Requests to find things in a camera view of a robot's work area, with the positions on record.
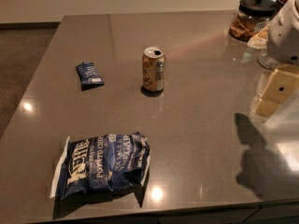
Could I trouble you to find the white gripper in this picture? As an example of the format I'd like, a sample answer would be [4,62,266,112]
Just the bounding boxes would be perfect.
[252,0,299,118]

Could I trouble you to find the orange soda can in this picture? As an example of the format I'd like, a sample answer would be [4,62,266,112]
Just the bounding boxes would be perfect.
[142,46,165,92]

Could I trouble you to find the large blue chip bag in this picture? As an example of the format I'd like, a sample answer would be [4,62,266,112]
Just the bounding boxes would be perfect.
[50,133,150,199]

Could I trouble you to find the small blue snack bag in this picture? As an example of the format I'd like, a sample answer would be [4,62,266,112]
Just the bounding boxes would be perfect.
[76,62,104,86]

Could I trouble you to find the clear drinking glass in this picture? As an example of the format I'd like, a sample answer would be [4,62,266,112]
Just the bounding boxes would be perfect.
[258,49,278,70]

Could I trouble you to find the yellow snack packet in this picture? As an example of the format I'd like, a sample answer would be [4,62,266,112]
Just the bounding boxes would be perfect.
[248,25,269,49]

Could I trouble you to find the glass jar with black lid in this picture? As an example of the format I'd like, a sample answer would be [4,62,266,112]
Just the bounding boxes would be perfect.
[229,0,277,42]

